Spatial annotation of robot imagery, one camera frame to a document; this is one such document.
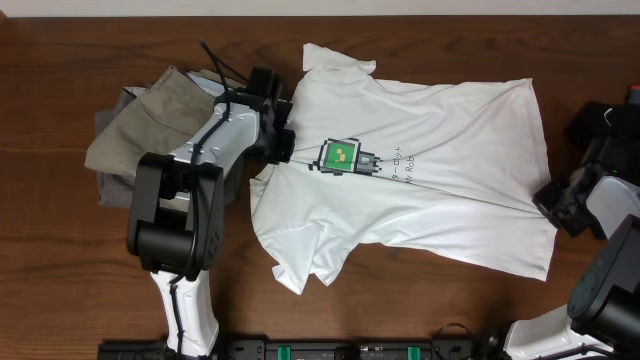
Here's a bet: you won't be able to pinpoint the white printed t-shirt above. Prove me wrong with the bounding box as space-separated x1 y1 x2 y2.
250 43 556 293

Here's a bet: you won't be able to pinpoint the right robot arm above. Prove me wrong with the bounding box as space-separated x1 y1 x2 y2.
503 160 639 359

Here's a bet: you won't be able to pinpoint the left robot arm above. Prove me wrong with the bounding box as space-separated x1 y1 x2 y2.
127 67 295 359

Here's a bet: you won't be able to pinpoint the black clothes pile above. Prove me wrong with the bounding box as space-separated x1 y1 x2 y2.
565 102 639 173

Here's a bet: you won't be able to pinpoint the folded khaki pants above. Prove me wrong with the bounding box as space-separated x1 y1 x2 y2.
85 67 215 177

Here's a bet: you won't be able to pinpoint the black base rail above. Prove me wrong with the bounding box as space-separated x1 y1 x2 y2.
96 339 508 360

